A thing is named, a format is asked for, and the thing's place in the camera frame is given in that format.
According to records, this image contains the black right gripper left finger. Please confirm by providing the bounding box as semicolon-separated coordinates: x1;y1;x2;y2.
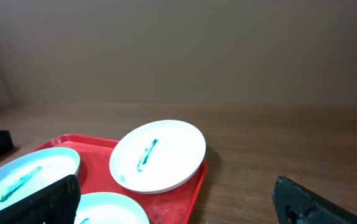
0;174;81;224

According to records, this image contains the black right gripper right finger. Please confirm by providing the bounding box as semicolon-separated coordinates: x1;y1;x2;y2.
272;176;357;224

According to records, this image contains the white plate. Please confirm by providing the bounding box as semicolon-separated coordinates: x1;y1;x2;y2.
74;192;150;224
109;119;206;194
0;147;80;210

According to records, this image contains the red plastic tray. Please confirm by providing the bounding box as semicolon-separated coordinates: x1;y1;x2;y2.
37;134;207;223

